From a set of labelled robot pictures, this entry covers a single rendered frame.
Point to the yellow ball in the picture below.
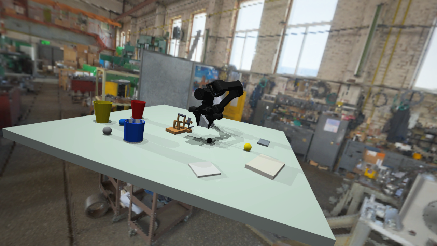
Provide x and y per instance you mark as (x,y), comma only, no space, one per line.
(247,146)

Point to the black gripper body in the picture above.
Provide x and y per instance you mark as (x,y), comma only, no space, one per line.
(216,115)

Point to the grey ball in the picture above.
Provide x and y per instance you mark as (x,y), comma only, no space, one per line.
(107,130)

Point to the dark red cup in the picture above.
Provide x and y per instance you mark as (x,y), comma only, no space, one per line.
(137,108)

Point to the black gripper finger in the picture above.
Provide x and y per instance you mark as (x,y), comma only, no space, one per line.
(197,116)
(210,122)

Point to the blue mug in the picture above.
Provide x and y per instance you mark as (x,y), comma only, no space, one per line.
(133,131)

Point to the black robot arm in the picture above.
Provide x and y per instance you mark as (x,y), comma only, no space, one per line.
(219,87)

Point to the olive yellow cup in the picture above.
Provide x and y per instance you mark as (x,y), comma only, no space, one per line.
(102,111)

